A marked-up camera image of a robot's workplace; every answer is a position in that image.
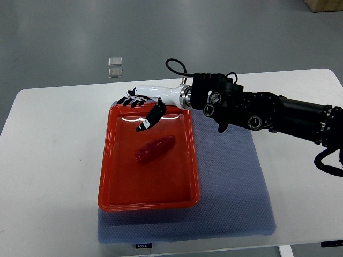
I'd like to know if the metal floor plate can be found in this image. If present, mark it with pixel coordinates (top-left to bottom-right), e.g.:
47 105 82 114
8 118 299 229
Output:
108 67 123 78
108 57 122 66

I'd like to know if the red pepper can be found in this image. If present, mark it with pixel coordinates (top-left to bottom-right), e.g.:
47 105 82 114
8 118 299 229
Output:
135 135 175 163

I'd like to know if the upper metal floor plate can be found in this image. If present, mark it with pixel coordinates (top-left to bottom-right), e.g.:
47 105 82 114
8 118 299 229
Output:
108 57 122 66

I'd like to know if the red plastic tray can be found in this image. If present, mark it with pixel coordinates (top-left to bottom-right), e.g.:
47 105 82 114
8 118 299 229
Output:
98 103 200 212

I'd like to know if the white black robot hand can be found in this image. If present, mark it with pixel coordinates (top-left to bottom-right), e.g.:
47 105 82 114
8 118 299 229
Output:
117 85 192 132

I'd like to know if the lower metal floor plate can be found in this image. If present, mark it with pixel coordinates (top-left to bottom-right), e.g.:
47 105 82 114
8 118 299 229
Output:
108 67 123 78

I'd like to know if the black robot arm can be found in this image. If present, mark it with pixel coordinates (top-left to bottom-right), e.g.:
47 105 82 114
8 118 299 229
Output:
117 71 342 177

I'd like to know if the white table leg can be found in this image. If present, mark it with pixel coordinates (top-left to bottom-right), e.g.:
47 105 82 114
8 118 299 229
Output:
278 245 294 257

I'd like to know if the wooden box corner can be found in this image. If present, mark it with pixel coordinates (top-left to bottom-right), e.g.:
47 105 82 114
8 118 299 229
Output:
304 0 342 12

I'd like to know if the blue-grey mesh mat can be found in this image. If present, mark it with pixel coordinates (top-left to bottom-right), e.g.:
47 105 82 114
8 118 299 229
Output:
98 111 276 244

